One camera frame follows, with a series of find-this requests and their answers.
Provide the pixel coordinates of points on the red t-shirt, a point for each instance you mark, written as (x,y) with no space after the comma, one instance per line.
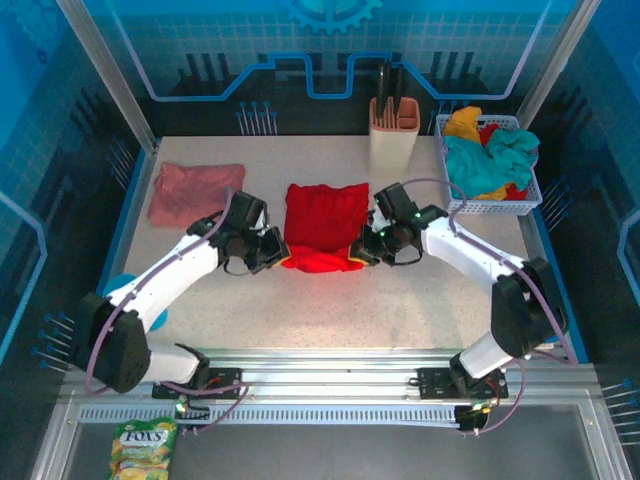
(325,220)
(489,134)

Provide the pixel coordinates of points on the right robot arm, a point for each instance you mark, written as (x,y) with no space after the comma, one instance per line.
(465,250)

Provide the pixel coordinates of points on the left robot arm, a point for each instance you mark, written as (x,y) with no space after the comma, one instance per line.
(165,280)

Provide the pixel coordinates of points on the folded pink t-shirt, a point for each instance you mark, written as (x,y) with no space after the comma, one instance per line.
(195,192)

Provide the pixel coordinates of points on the cream knife holder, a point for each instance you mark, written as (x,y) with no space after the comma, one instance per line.
(392,150)

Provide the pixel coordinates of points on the white plastic basket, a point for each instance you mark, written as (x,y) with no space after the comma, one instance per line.
(495,207)

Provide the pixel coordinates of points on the teal t-shirt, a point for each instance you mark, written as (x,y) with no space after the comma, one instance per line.
(480,165)

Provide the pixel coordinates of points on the light blue round disc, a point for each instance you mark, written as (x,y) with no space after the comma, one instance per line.
(116,282)

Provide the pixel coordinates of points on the yellow t-shirt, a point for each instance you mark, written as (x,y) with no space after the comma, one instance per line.
(462,122)

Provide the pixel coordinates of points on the small controller board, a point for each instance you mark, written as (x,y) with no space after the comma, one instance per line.
(192,411)
(472,415)

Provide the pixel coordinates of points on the green candy bag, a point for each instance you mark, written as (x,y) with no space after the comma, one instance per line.
(145,450)

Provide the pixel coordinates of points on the aluminium frame rail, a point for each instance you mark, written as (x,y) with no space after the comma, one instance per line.
(325,375)

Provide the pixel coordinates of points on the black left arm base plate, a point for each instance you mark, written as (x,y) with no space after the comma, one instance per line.
(225,377)

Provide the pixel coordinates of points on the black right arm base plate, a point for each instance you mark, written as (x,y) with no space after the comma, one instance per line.
(432,382)

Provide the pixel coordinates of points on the aluminium frame post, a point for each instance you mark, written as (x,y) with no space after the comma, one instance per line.
(107,65)
(555,60)

